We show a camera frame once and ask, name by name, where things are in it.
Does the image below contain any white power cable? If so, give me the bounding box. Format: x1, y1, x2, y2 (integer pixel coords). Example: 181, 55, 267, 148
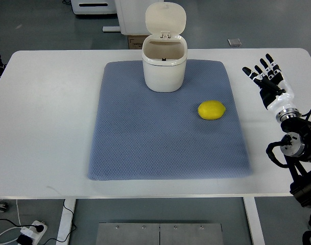
0, 199, 33, 244

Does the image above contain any white table leg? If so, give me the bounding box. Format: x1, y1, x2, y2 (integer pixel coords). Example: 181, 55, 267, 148
56, 199, 76, 245
243, 197, 265, 245

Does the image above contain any cardboard box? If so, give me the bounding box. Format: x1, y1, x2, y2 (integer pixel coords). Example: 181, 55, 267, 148
128, 35, 148, 50

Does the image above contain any small grey floor plate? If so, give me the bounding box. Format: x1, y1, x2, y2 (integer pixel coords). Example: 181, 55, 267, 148
227, 38, 242, 47

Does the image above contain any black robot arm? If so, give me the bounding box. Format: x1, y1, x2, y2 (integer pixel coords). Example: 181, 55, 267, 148
266, 108, 311, 244

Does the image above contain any white cabinet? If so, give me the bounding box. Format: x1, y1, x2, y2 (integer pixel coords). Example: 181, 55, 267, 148
102, 0, 163, 35

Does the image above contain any white trash can with lid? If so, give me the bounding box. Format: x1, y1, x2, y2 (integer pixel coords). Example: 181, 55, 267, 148
142, 2, 187, 92

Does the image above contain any right white table leg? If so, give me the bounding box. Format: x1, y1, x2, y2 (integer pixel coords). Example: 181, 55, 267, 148
243, 197, 265, 245

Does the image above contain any white power strip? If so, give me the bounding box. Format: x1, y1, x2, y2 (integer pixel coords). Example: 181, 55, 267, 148
20, 220, 47, 240

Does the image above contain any white machine with slot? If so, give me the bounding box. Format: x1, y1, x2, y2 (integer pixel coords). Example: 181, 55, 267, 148
70, 0, 116, 15

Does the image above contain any yellow lemon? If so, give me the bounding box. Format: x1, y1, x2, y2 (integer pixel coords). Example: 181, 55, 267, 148
198, 100, 226, 120

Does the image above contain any blue quilted mat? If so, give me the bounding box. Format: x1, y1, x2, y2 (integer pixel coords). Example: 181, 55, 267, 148
88, 60, 252, 181

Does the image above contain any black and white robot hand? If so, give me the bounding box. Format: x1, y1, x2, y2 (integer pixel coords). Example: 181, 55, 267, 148
242, 54, 294, 110

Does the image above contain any black power cable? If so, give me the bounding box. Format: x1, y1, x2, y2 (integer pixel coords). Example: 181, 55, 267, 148
0, 199, 77, 245

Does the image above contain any left white table leg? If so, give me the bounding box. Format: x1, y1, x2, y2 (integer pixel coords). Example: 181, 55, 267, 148
56, 199, 76, 245

